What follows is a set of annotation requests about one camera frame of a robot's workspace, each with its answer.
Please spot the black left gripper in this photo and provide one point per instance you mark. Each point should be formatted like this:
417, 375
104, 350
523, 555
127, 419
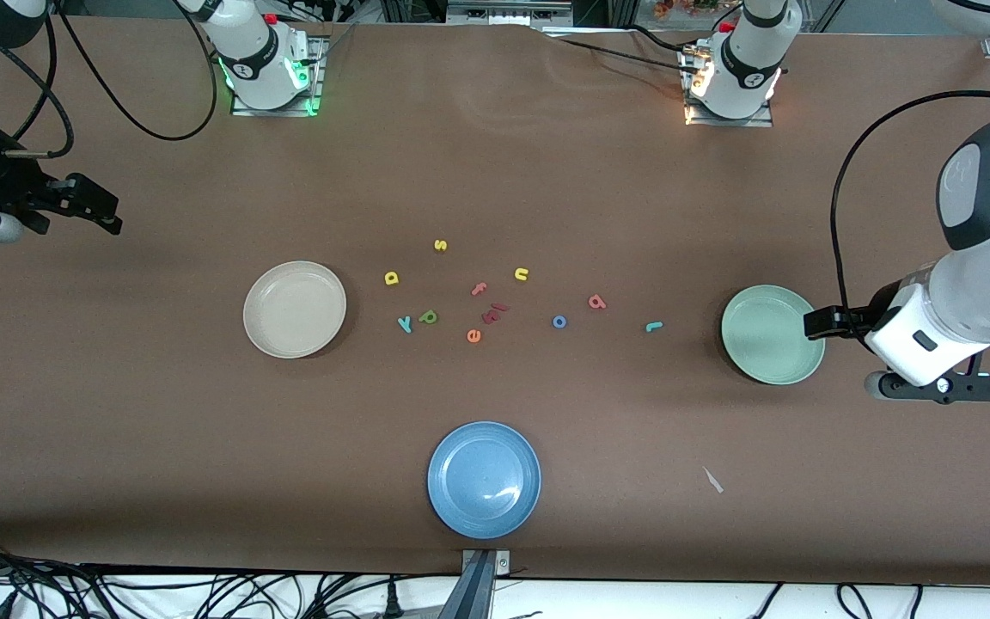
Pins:
861, 320

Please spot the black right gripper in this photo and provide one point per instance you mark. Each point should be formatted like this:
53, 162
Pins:
7, 187

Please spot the red letter a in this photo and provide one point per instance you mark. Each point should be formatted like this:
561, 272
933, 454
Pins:
601, 304

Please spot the green letter p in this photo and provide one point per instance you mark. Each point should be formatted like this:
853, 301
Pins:
424, 320

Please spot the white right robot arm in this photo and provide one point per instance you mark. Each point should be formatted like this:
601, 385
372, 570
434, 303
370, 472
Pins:
259, 60

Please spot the green round plate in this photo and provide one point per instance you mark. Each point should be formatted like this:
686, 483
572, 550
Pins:
766, 335

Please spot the small white paper scrap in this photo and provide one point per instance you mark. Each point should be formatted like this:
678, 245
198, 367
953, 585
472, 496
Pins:
712, 480

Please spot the beige round plate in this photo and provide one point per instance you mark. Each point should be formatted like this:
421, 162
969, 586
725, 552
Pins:
293, 309

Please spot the brown table cover sheet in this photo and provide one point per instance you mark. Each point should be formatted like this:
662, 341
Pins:
546, 172

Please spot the orange flowers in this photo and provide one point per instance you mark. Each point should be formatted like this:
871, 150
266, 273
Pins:
684, 7

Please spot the blue round plate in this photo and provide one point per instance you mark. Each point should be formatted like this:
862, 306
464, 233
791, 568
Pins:
484, 480

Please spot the grey background device box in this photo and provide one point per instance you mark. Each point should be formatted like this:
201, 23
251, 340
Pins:
508, 10

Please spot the right arm aluminium base plate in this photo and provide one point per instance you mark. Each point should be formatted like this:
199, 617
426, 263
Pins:
276, 112

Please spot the left arm aluminium base plate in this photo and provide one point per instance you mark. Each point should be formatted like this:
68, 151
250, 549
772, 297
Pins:
731, 123

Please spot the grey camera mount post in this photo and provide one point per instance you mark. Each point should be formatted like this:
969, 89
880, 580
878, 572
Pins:
479, 593

